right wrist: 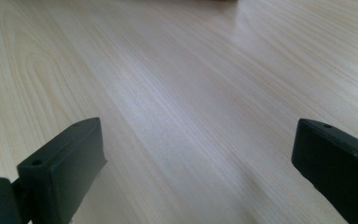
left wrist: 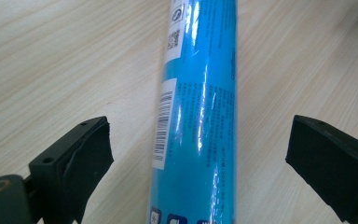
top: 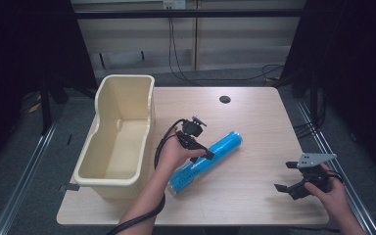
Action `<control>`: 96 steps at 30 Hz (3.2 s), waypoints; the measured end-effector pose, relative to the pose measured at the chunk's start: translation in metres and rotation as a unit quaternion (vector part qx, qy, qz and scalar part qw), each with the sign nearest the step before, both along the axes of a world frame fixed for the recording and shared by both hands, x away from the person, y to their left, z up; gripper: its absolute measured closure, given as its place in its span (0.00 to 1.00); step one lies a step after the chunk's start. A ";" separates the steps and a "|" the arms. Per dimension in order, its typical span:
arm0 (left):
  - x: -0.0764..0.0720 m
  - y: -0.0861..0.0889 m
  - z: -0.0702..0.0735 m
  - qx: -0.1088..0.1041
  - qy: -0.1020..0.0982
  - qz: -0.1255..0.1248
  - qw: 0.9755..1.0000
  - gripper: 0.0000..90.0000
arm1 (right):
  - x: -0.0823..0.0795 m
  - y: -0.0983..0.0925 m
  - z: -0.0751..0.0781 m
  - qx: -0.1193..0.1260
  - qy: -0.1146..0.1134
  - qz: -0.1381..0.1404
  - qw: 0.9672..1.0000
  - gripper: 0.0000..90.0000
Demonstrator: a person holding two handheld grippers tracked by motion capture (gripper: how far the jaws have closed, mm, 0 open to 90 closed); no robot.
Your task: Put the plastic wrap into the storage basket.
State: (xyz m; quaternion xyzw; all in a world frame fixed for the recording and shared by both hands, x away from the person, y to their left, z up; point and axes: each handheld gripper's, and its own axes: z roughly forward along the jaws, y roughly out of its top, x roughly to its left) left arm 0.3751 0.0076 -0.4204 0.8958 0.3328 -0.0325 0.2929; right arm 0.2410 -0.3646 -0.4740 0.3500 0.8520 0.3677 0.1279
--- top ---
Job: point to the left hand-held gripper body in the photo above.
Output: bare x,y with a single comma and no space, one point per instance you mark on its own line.
192,129

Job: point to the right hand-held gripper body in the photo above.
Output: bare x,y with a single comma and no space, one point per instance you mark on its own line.
316,160

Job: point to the blue plastic wrap roll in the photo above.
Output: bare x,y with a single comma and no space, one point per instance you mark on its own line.
222,146

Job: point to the cream plastic bin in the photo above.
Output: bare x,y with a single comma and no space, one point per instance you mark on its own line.
124,147

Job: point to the person's left hand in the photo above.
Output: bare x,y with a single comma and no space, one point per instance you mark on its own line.
171,156

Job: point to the person's right hand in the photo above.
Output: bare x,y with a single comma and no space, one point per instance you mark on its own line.
336,199

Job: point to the dark curtain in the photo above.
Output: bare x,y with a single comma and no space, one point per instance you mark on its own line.
355,65
19,49

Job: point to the black horizontal bar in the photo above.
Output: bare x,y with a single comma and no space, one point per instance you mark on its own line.
189,13

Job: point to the black tape strip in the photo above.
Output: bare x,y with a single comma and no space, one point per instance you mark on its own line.
69,187

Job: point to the black metal stand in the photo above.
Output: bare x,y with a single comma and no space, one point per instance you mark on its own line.
45,107

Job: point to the metal floor rail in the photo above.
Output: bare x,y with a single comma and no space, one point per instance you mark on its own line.
336,156
23,182

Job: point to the white wall power outlet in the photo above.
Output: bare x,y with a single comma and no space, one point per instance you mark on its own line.
174,4

